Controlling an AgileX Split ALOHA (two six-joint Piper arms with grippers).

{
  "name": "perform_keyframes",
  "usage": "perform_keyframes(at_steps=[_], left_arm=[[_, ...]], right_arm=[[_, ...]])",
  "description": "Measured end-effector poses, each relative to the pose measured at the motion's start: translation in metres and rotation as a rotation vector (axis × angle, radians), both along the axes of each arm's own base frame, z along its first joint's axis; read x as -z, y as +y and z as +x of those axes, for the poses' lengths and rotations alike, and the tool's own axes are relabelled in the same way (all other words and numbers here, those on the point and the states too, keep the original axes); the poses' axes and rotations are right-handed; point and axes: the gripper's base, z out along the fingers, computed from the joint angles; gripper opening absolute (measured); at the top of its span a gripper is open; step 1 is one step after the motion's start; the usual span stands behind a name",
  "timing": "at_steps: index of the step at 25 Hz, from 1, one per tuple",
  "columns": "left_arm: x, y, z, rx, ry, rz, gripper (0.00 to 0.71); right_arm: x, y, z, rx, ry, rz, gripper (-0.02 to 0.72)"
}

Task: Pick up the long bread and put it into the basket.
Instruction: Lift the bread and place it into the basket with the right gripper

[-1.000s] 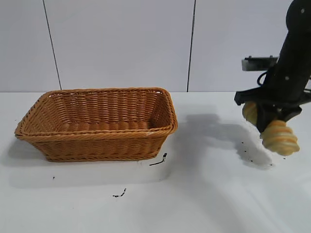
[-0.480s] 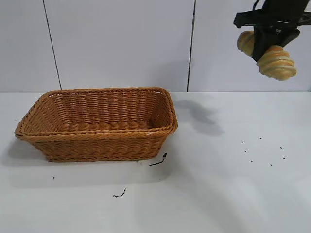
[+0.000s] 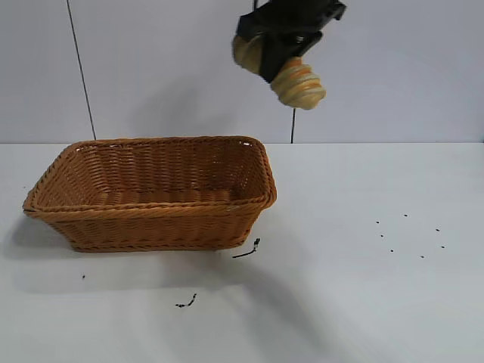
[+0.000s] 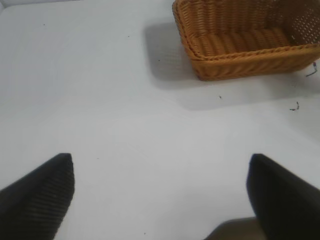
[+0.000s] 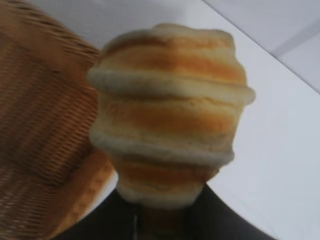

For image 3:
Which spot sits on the long striped bread loaf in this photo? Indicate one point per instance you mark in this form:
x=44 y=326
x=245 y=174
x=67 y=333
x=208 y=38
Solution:
x=299 y=87

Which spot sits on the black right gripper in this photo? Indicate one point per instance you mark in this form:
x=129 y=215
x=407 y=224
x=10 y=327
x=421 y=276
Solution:
x=298 y=15

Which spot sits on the brown woven wicker basket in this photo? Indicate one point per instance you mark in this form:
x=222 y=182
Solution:
x=159 y=223

